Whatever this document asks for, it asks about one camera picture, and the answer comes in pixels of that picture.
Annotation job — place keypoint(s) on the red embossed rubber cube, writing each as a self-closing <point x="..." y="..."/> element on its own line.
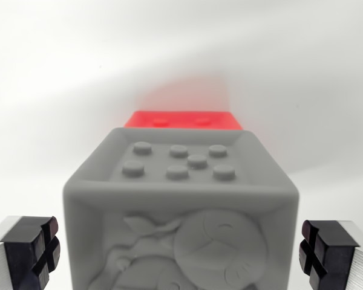
<point x="181" y="120"/>

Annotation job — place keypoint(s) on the black-padded silver gripper left finger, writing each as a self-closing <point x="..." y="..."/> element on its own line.
<point x="24" y="253"/>

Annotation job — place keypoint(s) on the black-padded silver gripper right finger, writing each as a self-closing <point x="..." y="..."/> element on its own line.
<point x="332" y="255"/>

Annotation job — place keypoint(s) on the grey embossed rubber cube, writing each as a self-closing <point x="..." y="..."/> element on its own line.
<point x="181" y="205"/>

